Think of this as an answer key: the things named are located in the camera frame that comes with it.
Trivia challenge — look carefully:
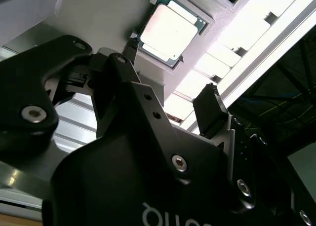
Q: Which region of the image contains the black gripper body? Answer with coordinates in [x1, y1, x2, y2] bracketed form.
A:
[41, 134, 279, 226]

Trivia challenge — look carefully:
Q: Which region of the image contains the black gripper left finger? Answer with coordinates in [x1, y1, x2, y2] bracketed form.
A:
[0, 35, 223, 186]

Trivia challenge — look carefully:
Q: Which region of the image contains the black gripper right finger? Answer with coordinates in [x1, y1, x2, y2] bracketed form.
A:
[193, 82, 316, 226]

